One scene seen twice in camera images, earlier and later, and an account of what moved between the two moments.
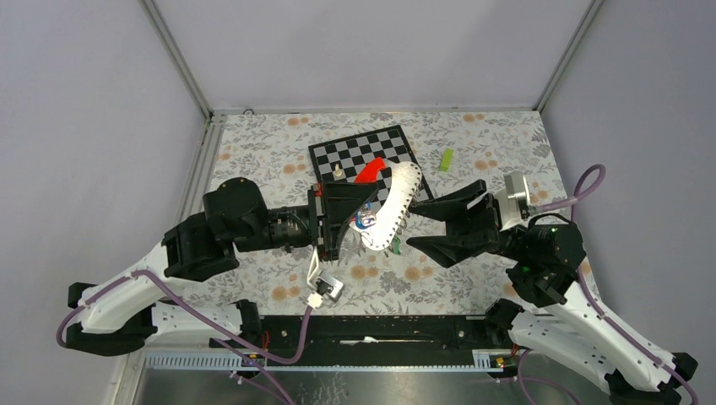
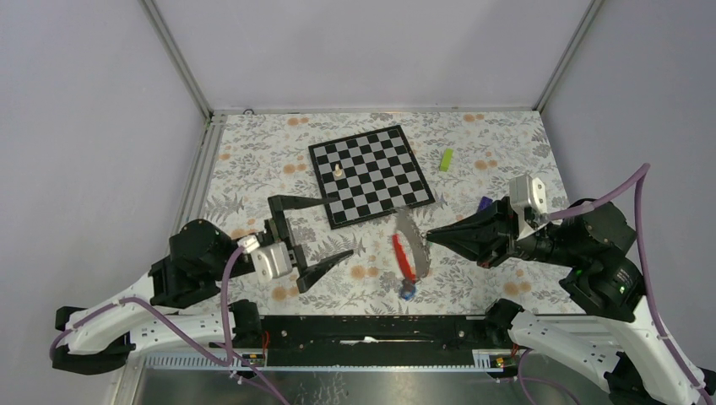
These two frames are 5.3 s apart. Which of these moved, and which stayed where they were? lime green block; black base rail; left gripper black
Moved: left gripper black
Stayed: lime green block; black base rail
